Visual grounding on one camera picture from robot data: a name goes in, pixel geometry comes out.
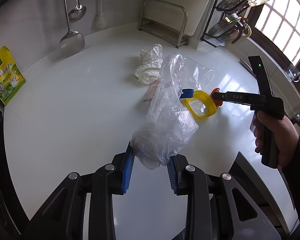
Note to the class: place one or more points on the right hand on handle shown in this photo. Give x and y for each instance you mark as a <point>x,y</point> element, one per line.
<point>285,135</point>

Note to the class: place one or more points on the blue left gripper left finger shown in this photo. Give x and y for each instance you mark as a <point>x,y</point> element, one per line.
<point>128,162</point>

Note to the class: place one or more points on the white cutting board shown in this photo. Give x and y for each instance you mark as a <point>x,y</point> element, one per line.
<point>187,2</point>

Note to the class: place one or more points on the black dish drying rack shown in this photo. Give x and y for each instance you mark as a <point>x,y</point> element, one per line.
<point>223,15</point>

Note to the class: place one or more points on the steel spatula hanging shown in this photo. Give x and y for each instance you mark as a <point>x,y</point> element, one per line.
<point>72,42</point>

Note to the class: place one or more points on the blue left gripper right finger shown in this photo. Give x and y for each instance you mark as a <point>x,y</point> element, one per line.
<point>172,175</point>

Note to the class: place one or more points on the clear wall hook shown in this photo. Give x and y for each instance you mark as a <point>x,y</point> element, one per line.
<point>292,73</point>

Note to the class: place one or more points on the white bottle brush blue top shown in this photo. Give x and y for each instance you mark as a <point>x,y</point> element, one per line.
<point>100,21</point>

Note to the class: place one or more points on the yellow green seasoning pouch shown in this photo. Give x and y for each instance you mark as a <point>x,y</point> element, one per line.
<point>11,78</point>

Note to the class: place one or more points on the clear plastic cup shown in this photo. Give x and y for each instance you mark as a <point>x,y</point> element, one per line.
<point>195,76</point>

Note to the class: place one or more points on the steel cutting board rack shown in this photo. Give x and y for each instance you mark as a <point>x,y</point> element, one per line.
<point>165,20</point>

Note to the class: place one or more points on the white grid paper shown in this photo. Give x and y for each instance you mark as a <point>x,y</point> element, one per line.
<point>149,70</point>

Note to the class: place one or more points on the yellow square plastic ring lid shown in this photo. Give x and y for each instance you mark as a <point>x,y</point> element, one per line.
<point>200,105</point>

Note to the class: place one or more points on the clear plastic bag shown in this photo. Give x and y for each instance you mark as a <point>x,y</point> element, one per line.
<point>169,125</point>

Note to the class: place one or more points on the steel ladle hanging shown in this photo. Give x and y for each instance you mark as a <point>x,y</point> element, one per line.
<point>77,13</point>

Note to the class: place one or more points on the window with grille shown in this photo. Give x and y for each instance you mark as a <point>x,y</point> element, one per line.
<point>276,26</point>

